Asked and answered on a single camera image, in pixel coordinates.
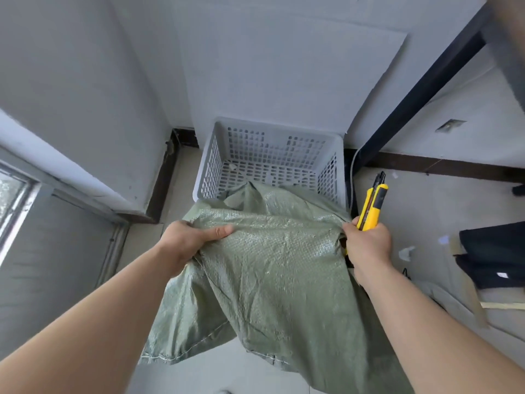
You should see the dark folded cloth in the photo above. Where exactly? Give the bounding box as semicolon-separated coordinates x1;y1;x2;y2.
454;222;525;290

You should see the person's right forearm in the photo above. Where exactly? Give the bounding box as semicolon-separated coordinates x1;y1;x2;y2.
354;258;525;394

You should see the white cable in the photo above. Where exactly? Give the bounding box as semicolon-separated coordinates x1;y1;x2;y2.
348;144;366;220

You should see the yellow black utility knife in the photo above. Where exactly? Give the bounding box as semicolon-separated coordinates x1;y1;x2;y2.
344;171;389;257

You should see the white wall socket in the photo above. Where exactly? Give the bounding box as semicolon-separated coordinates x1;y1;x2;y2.
436;119;466;133

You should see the wooden stick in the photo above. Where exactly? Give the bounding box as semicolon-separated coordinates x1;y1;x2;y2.
479;301;525;311

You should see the black metal table leg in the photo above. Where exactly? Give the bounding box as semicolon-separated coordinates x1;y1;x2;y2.
349;0;495;173

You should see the person's left hand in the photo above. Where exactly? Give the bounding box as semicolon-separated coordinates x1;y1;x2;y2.
158;220;235;279

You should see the grey board panel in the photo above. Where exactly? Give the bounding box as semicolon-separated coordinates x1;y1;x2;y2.
170;4;409;138

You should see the green woven plastic sack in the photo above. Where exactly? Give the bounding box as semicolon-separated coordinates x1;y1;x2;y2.
139;181;415;394

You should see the person's right hand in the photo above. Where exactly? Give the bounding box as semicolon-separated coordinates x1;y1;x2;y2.
342;221;393;286

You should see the person's left forearm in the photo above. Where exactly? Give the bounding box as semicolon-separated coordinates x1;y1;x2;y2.
0;239;183;394

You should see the white perforated plastic basket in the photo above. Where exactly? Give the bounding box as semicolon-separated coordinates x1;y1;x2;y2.
193;117;349;210

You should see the window frame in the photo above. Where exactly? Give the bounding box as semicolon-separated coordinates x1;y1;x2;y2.
0;147;130;288

